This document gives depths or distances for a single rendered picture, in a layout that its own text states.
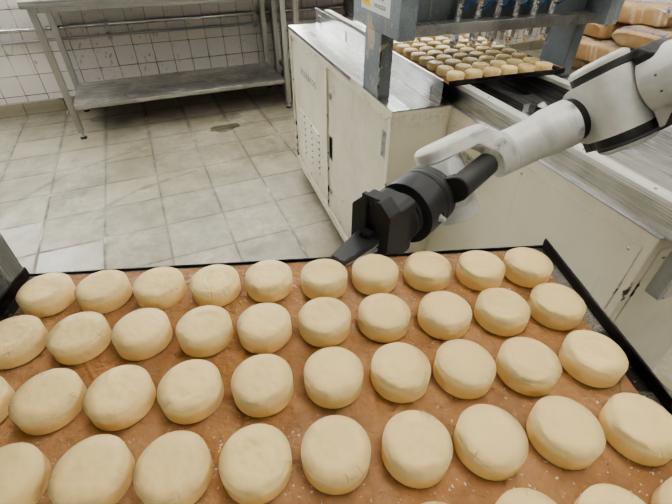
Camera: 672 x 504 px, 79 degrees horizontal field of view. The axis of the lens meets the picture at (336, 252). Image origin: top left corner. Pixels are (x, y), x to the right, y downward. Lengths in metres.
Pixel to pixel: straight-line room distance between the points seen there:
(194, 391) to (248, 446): 0.07
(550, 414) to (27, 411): 0.40
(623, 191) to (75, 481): 0.90
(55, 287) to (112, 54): 3.75
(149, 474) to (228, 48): 4.05
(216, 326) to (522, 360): 0.27
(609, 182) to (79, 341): 0.89
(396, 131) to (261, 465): 1.08
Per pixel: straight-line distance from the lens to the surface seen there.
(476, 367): 0.37
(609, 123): 0.71
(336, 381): 0.34
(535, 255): 0.50
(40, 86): 4.30
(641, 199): 0.92
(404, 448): 0.32
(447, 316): 0.40
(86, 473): 0.35
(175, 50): 4.19
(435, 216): 0.55
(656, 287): 0.99
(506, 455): 0.34
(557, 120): 0.69
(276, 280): 0.43
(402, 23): 1.18
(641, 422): 0.40
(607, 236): 0.96
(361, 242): 0.49
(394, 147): 1.29
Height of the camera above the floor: 1.27
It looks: 39 degrees down
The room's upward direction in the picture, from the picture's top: straight up
